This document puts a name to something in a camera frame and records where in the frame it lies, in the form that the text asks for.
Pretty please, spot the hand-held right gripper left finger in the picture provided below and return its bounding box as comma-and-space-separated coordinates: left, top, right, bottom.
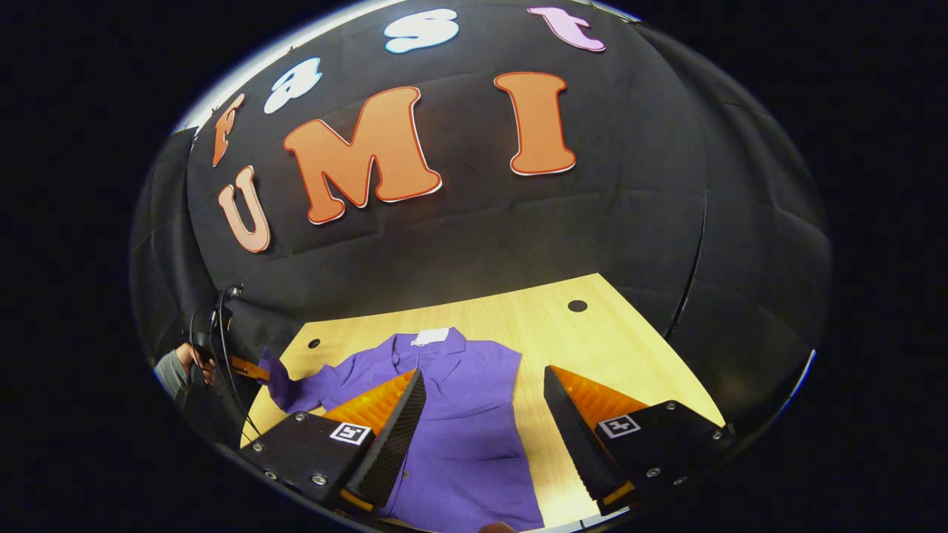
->
241, 369, 428, 512

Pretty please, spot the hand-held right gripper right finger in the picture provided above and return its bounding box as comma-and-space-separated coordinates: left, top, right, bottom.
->
543, 365, 735, 517

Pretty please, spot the purple button shirt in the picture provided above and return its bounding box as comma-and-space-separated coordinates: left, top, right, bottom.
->
259, 328, 545, 532

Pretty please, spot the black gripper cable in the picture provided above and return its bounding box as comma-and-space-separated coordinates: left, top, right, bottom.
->
189, 284, 261, 438

